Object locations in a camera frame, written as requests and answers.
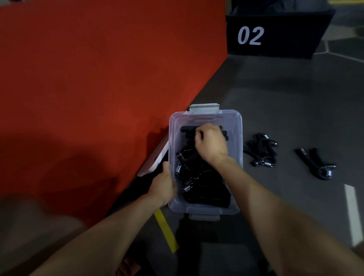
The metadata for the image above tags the clear plastic box lid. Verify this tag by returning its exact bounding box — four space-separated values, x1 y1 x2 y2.
137 133 170 177

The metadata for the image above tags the yellow floor tape strip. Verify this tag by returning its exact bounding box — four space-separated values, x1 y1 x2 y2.
154 208 180 254

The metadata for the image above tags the person's left hand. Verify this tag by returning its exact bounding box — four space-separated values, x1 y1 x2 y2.
147 162 177 207

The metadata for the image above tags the person's foot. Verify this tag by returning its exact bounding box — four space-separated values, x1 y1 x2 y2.
116 257 142 276

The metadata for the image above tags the clear plastic storage box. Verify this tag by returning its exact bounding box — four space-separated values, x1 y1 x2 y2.
168 104 244 222

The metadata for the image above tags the black hand grip strengthener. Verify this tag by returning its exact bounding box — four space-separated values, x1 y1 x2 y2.
295 147 337 181
180 126 229 142
243 146 277 168
247 133 279 156

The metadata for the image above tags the person's right hand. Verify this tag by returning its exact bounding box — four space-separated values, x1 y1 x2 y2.
195 123 230 168

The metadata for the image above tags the white floor tape strip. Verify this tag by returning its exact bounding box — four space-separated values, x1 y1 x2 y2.
344 184 364 247

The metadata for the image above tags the black bin with white print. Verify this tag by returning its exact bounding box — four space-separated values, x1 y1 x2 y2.
226 0 337 60

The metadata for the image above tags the red carpeted platform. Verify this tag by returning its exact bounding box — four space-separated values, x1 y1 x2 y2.
0 0 228 228

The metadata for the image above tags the person's leg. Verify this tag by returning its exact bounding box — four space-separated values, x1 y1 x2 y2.
0 193 87 273

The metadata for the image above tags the pile of black hand grippers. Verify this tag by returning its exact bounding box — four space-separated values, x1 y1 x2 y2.
175 139 231 209

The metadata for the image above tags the person's left forearm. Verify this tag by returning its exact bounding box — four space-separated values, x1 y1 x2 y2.
29 193 165 276

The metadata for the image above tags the person's right forearm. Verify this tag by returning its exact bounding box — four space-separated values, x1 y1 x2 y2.
210 156 364 276

